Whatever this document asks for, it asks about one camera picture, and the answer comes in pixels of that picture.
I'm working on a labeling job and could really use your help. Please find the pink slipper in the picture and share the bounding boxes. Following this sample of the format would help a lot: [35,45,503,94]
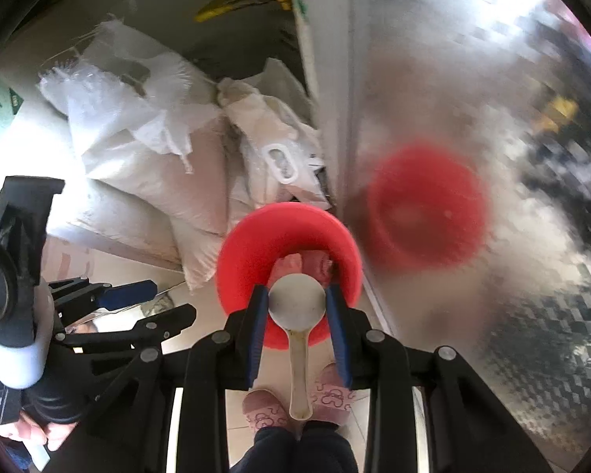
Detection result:
[309,362,356,427]
[241,388,292,434]

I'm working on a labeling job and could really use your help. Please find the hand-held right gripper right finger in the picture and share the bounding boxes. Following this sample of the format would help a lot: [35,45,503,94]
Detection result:
[325,283,552,473]

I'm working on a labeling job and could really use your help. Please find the cream rice bag with handle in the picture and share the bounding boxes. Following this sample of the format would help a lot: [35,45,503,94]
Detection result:
[217,56,333,208]

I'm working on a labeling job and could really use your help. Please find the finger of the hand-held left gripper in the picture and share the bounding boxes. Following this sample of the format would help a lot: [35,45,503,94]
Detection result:
[54,304,198,356]
[49,278,158,326]

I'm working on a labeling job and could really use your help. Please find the person's dark trousers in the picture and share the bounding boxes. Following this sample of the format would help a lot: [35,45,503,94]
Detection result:
[231,419,360,473]

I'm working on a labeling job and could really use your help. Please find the clear plastic bag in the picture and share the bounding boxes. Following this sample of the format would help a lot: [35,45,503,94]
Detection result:
[37,15,217,173]

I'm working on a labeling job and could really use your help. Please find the white woven sack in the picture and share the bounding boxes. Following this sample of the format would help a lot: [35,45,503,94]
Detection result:
[81,123,230,235]
[74,180,227,294]

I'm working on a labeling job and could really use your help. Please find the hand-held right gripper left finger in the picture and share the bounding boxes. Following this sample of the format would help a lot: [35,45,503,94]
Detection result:
[54,285,270,473]

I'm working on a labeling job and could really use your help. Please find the yellow black tool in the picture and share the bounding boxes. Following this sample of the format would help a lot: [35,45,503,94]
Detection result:
[194,0,294,23]

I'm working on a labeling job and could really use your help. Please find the white plastic spoon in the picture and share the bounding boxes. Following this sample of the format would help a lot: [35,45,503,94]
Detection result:
[267,274,327,421]

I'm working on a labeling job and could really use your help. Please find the person's left hand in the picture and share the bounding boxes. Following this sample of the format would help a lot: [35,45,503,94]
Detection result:
[0,415,76,453]

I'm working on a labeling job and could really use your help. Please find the stainless steel cabinet door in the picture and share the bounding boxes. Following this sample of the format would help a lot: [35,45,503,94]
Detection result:
[345,0,591,473]

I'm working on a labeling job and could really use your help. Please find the green printed carton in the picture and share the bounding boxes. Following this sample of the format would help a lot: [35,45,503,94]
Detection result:
[0,76,25,131]

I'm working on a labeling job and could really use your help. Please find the red plastic bin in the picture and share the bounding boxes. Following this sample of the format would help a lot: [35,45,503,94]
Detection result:
[216,203,362,348]

